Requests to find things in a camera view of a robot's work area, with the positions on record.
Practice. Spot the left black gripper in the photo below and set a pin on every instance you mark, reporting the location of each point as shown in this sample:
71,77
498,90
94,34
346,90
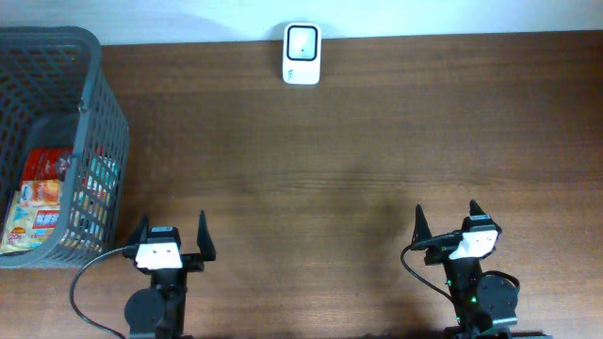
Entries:
191,262

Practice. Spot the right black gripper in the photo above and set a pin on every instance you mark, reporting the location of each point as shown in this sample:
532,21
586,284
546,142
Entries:
433,254

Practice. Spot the beige snack bag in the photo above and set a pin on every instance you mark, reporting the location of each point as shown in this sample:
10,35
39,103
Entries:
27,227

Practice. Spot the red Hacks candy bag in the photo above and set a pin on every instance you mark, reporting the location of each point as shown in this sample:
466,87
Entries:
46,164

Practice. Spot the teal tissue pack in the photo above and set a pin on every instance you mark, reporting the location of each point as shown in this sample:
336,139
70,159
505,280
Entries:
100,182

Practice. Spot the orange tissue pack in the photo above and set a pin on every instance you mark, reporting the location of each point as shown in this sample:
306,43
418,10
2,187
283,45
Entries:
40,193

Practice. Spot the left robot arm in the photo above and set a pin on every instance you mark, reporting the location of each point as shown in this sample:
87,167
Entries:
158,311

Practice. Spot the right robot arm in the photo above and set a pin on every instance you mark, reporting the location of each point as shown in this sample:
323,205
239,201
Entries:
484,301

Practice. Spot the white barcode scanner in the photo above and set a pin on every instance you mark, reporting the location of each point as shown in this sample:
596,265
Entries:
302,52

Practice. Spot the grey plastic mesh basket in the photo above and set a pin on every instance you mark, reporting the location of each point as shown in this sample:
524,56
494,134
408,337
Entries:
54,94

